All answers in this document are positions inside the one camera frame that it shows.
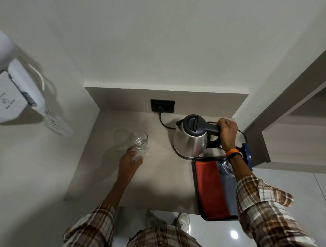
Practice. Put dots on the black serving tray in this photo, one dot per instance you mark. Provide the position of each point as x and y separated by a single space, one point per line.
197 193

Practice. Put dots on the grey right shoe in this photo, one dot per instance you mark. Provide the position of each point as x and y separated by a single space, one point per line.
182 222

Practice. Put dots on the grey left shoe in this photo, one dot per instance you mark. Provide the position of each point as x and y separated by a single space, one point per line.
152 218

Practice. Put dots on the person's right fingers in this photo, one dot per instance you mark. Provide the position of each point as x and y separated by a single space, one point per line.
223 122

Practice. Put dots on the person's left forearm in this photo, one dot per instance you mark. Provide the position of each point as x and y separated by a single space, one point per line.
101 208

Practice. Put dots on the white wall hair dryer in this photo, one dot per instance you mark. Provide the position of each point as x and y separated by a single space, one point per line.
24 81

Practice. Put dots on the empty clear drinking glass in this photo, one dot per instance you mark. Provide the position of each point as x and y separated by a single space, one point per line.
227 169

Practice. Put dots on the plaid trousers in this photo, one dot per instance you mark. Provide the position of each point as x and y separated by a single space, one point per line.
163 238

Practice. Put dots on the person's right forearm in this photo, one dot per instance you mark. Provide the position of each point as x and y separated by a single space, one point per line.
259 203

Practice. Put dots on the grey-blue folded cloth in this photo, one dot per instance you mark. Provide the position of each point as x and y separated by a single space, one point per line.
229 193

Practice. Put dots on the black power plug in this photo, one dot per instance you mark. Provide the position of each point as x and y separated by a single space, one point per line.
159 109

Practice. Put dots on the grey shoe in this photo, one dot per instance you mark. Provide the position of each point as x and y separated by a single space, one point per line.
182 222
152 218

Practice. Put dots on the stainless steel electric kettle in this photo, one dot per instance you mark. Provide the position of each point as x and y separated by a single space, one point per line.
191 138

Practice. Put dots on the person's left fingers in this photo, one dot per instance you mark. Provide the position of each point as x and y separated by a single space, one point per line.
132 152

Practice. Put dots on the black wall socket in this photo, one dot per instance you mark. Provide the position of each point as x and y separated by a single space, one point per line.
168 104

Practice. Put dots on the orange wristband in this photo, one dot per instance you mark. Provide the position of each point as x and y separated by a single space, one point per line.
232 152

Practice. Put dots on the clear drinking glass with water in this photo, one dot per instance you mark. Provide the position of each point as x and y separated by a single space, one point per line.
139 141

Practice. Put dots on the light wooden shelf unit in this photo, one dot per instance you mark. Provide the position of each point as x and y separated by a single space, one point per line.
293 122

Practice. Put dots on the red folded cloth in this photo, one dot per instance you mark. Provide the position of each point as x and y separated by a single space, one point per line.
211 190

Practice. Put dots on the person's left hand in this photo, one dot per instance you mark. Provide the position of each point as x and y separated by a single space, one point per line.
126 165

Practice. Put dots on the person's right hand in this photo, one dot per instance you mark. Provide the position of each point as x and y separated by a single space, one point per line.
228 134

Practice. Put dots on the blue kettle base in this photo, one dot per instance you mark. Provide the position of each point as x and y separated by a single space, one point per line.
247 156

